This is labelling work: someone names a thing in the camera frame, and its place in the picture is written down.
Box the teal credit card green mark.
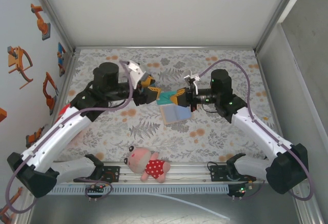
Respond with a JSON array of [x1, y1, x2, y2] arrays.
[[156, 90, 178, 106]]

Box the blue orange gantry sticker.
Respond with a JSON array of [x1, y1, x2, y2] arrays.
[[56, 42, 69, 78]]

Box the floral table mat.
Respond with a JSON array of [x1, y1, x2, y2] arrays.
[[50, 48, 284, 163]]

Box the red plush toy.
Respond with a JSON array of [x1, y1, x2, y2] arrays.
[[57, 103, 72, 119]]

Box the orange excavator sticker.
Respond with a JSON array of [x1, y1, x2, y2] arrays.
[[42, 71, 59, 116]]

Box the pink pig plush toy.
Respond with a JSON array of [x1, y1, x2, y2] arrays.
[[124, 145, 172, 184]]

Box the orange claw sticker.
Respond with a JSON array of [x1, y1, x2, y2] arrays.
[[7, 46, 34, 90]]

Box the right circuit board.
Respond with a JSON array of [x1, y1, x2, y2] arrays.
[[227, 181, 254, 199]]

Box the circuit board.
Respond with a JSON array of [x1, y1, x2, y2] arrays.
[[85, 184, 106, 196], [227, 181, 254, 199]]

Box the left circuit board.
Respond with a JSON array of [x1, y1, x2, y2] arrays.
[[85, 184, 106, 196]]

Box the aluminium rear rail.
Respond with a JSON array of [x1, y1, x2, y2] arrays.
[[73, 45, 258, 53]]

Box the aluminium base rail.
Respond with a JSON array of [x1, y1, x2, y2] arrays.
[[24, 160, 312, 186]]

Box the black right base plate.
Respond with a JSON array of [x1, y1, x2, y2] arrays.
[[210, 165, 257, 183]]

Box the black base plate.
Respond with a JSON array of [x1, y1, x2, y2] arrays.
[[73, 166, 121, 183], [210, 165, 257, 183]]

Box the aluminium corner post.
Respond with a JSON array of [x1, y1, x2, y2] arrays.
[[27, 0, 77, 55], [255, 0, 311, 54]]

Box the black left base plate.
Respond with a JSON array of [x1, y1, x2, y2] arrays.
[[73, 166, 121, 183]]

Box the white slotted cable duct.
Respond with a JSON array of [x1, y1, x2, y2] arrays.
[[35, 185, 230, 196]]

